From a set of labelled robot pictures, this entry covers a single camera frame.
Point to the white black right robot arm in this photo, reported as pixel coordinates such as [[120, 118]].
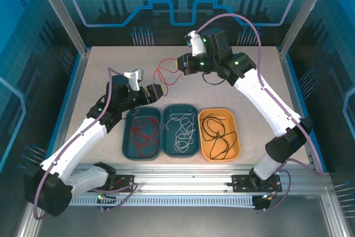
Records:
[[263, 101]]

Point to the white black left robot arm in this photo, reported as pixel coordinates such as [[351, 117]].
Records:
[[83, 137]]

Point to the teal plastic tray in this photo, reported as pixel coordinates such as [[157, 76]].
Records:
[[125, 142], [194, 148]]

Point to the orange plastic tray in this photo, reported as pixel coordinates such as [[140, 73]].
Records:
[[203, 151]]

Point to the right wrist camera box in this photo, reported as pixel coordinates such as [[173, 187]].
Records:
[[197, 45]]

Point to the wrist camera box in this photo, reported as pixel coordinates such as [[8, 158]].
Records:
[[134, 77], [197, 45]]

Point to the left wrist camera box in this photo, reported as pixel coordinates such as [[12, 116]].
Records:
[[134, 77]]

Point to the aluminium side rail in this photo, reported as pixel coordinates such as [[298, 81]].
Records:
[[73, 87], [294, 90]]

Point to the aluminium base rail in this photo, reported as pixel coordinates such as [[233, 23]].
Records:
[[180, 178]]

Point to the aluminium frame post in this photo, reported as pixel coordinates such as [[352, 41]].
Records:
[[305, 12], [61, 12]]

